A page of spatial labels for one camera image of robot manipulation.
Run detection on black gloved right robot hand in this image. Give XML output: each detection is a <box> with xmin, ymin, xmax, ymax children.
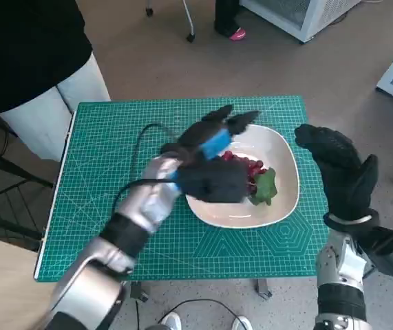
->
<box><xmin>294</xmin><ymin>123</ymin><xmax>379</xmax><ymax>220</ymax></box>

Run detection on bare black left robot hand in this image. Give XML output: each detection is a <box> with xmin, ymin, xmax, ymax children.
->
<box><xmin>161</xmin><ymin>104</ymin><xmax>262</xmax><ymax>162</ymax></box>

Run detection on red toy grapes with leaf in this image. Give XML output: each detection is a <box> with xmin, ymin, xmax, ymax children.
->
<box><xmin>220</xmin><ymin>150</ymin><xmax>279</xmax><ymax>207</ymax></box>

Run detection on white square plate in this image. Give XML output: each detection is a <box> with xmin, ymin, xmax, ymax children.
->
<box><xmin>184</xmin><ymin>124</ymin><xmax>301</xmax><ymax>229</ymax></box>

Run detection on green cutting mat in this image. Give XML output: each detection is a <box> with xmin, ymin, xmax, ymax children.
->
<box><xmin>34</xmin><ymin>96</ymin><xmax>323</xmax><ymax>283</ymax></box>

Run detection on white chair leg with caster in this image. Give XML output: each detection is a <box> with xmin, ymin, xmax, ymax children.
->
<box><xmin>180</xmin><ymin>0</ymin><xmax>197</xmax><ymax>44</ymax></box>

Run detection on person with pink shoe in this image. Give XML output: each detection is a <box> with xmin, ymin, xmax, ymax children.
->
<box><xmin>214</xmin><ymin>0</ymin><xmax>248</xmax><ymax>42</ymax></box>

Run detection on large white mesh cabinet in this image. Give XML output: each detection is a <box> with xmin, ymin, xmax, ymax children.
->
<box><xmin>239</xmin><ymin>0</ymin><xmax>362</xmax><ymax>45</ymax></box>

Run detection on white shoe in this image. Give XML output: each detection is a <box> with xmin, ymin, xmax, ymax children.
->
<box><xmin>161</xmin><ymin>311</ymin><xmax>182</xmax><ymax>330</ymax></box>
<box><xmin>232</xmin><ymin>316</ymin><xmax>252</xmax><ymax>330</ymax></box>

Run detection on person in black top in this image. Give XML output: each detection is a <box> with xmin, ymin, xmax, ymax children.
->
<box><xmin>0</xmin><ymin>0</ymin><xmax>111</xmax><ymax>162</ymax></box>

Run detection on black metal rack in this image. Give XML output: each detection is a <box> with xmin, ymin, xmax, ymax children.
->
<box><xmin>0</xmin><ymin>104</ymin><xmax>56</xmax><ymax>254</ymax></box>

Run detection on light wooden desk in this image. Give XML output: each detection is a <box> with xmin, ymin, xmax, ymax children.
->
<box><xmin>0</xmin><ymin>232</ymin><xmax>59</xmax><ymax>330</ymax></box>

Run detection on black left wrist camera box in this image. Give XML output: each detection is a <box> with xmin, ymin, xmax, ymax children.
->
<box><xmin>175</xmin><ymin>158</ymin><xmax>252</xmax><ymax>204</ymax></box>

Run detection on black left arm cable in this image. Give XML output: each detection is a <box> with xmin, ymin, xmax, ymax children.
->
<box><xmin>111</xmin><ymin>122</ymin><xmax>183</xmax><ymax>216</ymax></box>

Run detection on white table edge rail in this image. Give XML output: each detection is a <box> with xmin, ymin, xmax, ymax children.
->
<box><xmin>33</xmin><ymin>109</ymin><xmax>77</xmax><ymax>280</ymax></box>

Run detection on black floor cable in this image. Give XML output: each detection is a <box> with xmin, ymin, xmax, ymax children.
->
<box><xmin>156</xmin><ymin>298</ymin><xmax>248</xmax><ymax>330</ymax></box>

